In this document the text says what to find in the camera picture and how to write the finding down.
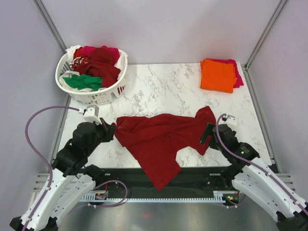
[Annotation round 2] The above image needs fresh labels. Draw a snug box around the white slotted cable duct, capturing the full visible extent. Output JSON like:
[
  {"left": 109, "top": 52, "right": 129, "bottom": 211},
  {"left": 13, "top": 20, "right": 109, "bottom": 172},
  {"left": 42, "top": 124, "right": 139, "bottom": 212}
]
[{"left": 80, "top": 191, "right": 238, "bottom": 203}]

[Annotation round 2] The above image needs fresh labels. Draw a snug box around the left aluminium frame post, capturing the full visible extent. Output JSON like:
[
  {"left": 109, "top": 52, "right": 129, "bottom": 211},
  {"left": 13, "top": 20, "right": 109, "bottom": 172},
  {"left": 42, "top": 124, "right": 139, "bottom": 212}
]
[{"left": 33, "top": 0, "right": 66, "bottom": 52}]

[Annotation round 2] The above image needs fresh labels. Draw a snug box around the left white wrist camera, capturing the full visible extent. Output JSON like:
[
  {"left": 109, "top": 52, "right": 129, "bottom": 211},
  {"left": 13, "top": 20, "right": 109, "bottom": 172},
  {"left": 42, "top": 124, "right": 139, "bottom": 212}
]
[{"left": 78, "top": 105, "right": 102, "bottom": 125}]

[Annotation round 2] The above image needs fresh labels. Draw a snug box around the folded pink t shirt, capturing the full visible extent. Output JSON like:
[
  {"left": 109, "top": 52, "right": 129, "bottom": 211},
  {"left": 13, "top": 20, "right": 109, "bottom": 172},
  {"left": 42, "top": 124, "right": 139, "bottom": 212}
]
[{"left": 210, "top": 59, "right": 244, "bottom": 88}]

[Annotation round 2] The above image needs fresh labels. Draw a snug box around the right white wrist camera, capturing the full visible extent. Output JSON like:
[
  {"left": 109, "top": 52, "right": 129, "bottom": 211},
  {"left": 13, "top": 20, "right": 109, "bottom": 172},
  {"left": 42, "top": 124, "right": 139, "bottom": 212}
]
[{"left": 222, "top": 114, "right": 238, "bottom": 128}]

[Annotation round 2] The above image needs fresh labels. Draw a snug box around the aluminium frame post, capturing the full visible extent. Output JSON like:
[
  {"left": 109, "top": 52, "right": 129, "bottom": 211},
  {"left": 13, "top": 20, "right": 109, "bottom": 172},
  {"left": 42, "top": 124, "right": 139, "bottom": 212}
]
[
  {"left": 244, "top": 0, "right": 289, "bottom": 71},
  {"left": 33, "top": 0, "right": 66, "bottom": 52}
]

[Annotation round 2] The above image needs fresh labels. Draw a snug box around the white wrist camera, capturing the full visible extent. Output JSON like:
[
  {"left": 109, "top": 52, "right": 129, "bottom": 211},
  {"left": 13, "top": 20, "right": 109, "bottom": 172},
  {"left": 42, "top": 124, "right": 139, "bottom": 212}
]
[
  {"left": 78, "top": 105, "right": 102, "bottom": 125},
  {"left": 222, "top": 114, "right": 238, "bottom": 128}
]

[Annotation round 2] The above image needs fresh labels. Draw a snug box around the pile of red shirts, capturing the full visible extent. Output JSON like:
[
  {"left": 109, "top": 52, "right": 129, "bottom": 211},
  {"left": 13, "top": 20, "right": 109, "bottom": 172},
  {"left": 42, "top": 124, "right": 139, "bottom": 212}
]
[{"left": 72, "top": 46, "right": 120, "bottom": 88}]

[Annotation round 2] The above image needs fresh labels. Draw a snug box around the green t shirt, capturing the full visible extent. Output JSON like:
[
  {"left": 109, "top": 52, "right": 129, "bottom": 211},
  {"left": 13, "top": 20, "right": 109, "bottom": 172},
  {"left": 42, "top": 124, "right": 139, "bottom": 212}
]
[{"left": 63, "top": 74, "right": 103, "bottom": 91}]

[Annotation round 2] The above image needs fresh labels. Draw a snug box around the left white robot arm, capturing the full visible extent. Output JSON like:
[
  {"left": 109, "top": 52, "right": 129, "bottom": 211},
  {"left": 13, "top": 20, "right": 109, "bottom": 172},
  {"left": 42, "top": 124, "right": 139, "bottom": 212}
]
[{"left": 10, "top": 118, "right": 116, "bottom": 231}]

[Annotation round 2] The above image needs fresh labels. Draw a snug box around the white laundry basket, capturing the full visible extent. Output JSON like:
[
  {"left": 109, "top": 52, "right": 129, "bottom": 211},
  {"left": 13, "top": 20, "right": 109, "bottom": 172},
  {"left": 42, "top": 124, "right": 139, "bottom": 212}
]
[{"left": 55, "top": 54, "right": 128, "bottom": 105}]

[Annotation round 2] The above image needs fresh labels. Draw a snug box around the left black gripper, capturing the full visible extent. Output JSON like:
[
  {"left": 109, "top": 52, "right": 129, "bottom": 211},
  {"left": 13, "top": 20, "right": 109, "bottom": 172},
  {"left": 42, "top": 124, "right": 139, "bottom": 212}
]
[{"left": 85, "top": 116, "right": 116, "bottom": 155}]

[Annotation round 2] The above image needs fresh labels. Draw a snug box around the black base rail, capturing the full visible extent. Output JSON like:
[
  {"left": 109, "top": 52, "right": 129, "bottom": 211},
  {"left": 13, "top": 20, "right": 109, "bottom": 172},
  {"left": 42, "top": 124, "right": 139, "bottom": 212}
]
[{"left": 79, "top": 166, "right": 241, "bottom": 199}]

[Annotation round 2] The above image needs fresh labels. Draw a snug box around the dark red t shirt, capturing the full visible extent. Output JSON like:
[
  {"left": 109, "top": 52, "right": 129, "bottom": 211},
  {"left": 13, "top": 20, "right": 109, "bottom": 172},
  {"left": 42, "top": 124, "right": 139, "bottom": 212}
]
[{"left": 114, "top": 106, "right": 216, "bottom": 191}]

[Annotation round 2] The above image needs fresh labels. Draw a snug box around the right aluminium frame post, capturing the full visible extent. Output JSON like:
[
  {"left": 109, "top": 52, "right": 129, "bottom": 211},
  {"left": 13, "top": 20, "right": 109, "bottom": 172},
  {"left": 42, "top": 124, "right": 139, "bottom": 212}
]
[{"left": 244, "top": 0, "right": 289, "bottom": 71}]

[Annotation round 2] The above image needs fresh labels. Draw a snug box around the folded orange t shirt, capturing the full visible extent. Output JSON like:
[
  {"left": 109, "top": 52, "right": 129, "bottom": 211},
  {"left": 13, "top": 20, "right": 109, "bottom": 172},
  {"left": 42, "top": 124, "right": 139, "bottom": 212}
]
[{"left": 200, "top": 59, "right": 237, "bottom": 93}]

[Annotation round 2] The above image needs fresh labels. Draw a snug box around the white cloth in basket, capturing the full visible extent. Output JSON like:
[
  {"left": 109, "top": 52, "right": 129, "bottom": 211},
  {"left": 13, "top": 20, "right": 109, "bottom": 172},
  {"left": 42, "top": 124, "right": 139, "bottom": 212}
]
[{"left": 58, "top": 45, "right": 128, "bottom": 92}]

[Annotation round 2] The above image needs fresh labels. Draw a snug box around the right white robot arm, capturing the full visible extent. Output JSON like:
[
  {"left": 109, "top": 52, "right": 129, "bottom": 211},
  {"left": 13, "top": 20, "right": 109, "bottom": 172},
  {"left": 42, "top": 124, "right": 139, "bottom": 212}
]
[{"left": 200, "top": 123, "right": 308, "bottom": 231}]

